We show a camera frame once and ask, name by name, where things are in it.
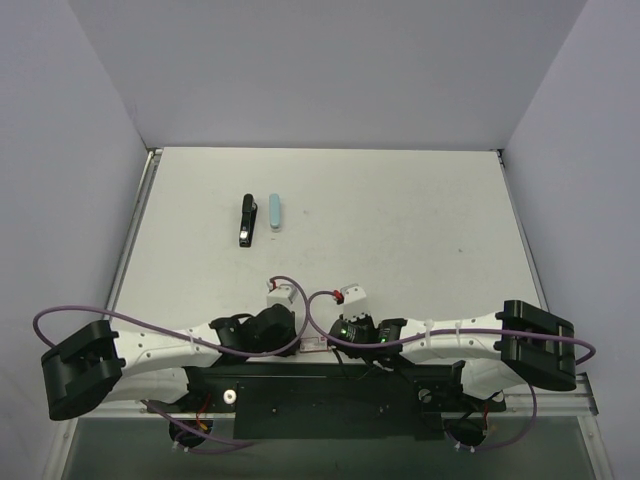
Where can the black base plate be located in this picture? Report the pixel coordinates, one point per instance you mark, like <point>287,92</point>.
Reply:
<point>269,401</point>

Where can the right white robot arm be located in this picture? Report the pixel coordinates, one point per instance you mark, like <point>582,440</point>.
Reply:
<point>520,344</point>

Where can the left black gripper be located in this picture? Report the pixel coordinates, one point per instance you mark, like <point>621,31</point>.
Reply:
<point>282,335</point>

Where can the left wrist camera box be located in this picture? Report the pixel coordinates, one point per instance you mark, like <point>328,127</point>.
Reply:
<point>283,295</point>

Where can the black stapler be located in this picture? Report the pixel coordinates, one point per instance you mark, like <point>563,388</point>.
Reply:
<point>249,210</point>

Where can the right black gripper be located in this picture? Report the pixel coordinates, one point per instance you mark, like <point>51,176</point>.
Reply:
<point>347,335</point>

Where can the light blue stapler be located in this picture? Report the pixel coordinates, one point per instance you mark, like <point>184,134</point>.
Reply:
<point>275,212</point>

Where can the aluminium frame rail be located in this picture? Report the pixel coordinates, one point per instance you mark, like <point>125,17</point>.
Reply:
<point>579,402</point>

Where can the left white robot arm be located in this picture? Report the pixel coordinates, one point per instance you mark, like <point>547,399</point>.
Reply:
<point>99,363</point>

